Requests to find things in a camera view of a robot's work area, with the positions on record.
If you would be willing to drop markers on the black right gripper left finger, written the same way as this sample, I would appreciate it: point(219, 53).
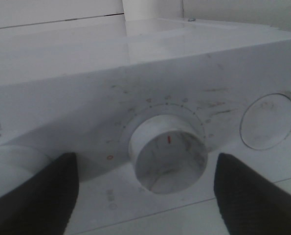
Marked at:
point(42, 205)

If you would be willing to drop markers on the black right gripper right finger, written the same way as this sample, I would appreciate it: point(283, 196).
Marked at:
point(248, 203)

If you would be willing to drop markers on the round door release button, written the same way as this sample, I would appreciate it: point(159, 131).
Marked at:
point(266, 122)

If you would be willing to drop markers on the white timer knob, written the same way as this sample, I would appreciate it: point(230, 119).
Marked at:
point(168, 154)

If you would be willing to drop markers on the upper white power knob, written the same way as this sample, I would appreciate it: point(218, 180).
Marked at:
point(18, 164)

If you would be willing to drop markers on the white microwave oven body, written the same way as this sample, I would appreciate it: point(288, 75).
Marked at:
point(86, 89)

